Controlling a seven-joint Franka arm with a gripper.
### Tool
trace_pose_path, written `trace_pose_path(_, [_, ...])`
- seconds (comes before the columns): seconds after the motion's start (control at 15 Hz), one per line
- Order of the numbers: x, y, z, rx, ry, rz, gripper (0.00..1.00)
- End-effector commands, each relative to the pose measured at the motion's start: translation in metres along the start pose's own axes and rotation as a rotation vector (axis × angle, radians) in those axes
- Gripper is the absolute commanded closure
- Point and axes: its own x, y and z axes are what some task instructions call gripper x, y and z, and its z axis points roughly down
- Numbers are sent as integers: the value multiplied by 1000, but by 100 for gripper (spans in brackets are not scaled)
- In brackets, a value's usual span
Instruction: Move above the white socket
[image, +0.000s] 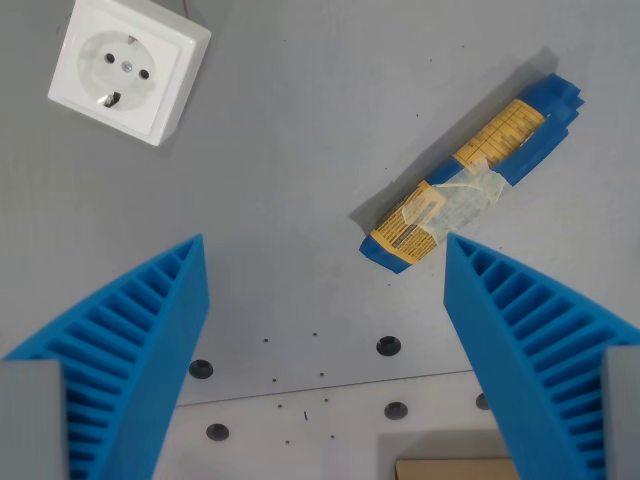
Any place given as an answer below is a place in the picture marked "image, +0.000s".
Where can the blue and yellow taped package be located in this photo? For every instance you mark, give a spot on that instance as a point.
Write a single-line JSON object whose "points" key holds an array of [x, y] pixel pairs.
{"points": [[480, 172]]}

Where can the white wall socket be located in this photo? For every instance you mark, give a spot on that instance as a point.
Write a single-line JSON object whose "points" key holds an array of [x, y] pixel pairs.
{"points": [[125, 67]]}

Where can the brown cardboard box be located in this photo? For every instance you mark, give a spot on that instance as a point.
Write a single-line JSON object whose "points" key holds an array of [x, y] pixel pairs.
{"points": [[452, 469]]}

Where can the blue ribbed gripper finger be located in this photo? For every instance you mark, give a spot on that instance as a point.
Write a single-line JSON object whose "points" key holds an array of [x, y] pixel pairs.
{"points": [[530, 330], [140, 320]]}

